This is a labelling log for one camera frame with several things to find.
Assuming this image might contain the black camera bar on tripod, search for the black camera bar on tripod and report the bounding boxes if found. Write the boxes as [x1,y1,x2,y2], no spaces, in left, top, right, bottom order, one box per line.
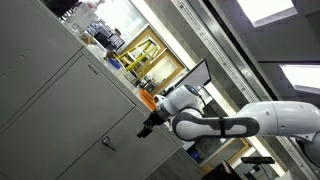
[240,155,276,180]

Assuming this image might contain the blue plastic container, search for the blue plastic container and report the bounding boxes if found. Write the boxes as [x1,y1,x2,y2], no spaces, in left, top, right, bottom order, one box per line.
[107,58,122,70]

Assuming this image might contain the dark electronics rack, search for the dark electronics rack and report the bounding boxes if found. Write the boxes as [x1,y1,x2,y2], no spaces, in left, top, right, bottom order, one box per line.
[87,19,126,52]

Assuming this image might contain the wooden framed glass door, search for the wooden framed glass door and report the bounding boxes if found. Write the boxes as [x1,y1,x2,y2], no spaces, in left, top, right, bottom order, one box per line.
[201,137,252,174]
[124,26,185,98]

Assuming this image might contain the grey cupboard door with handle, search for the grey cupboard door with handle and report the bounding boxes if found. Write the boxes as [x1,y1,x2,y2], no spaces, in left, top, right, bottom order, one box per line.
[56,106,181,180]

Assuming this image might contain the black office chair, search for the black office chair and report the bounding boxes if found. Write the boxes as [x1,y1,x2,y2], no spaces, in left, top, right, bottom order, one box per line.
[201,160,243,180]

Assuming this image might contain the chrome faucet spout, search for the chrome faucet spout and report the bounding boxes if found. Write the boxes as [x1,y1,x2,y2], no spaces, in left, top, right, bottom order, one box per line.
[101,136,118,153]

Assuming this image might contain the silver ceiling rail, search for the silver ceiling rail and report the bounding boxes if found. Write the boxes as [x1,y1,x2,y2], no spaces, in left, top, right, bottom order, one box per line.
[171,0,281,116]

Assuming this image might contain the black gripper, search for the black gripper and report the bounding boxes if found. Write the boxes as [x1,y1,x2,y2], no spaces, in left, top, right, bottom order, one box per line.
[136,110,166,139]

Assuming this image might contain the black computer monitor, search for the black computer monitor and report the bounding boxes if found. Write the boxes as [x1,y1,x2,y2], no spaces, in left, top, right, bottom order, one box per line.
[168,59,212,98]

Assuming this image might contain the clear plastic box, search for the clear plastic box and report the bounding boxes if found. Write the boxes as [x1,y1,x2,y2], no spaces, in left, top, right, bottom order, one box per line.
[66,1,98,34]

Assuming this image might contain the blue bin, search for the blue bin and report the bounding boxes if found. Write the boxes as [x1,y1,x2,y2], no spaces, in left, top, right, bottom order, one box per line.
[187,148,205,164]

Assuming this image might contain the black case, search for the black case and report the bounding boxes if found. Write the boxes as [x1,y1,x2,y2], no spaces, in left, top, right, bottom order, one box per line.
[41,0,81,18]

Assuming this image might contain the rectangular ceiling light panel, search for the rectangular ceiling light panel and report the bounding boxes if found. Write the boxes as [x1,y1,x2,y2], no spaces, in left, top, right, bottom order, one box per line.
[235,0,298,28]
[279,64,320,96]

